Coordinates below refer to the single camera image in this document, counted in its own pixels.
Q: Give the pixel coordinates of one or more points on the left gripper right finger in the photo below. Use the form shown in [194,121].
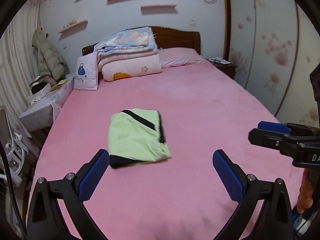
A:
[275,216]

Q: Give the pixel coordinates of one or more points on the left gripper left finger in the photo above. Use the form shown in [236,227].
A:
[45,219]

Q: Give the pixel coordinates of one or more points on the light green black jacket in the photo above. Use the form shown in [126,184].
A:
[136,136]

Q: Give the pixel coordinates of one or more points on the person's hand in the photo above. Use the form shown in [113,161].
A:
[305,199]

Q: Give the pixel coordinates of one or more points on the white chair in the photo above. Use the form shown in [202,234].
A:
[14,148]

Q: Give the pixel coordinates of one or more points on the dark wooden nightstand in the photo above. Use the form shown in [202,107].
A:
[228,69]

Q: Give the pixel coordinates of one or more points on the white covered side table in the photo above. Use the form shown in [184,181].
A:
[43,113]

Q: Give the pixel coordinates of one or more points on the papers on nightstand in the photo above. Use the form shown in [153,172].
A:
[219,60]

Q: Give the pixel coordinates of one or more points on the white box on table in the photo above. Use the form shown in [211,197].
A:
[40,87]

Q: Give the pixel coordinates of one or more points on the small pink cushion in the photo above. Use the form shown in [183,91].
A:
[86,77]

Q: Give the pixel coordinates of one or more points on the pink flat pillow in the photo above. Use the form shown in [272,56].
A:
[175,57]

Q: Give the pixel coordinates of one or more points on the white curtain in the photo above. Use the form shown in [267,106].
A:
[18,59]

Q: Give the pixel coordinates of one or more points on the beige puffer coat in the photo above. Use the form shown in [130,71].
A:
[50,61]

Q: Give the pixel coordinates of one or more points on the brown wooden headboard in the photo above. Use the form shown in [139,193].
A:
[177,38]

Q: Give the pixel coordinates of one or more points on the folded quilts stack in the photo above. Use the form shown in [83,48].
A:
[116,68]

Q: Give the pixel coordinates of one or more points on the pink wall shelf right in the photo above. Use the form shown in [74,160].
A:
[157,6]

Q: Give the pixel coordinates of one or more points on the pink wall shelf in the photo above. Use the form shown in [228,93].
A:
[157,6]
[73,26]

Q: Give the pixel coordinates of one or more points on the pink wall shelf lower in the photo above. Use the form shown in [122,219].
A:
[73,26]

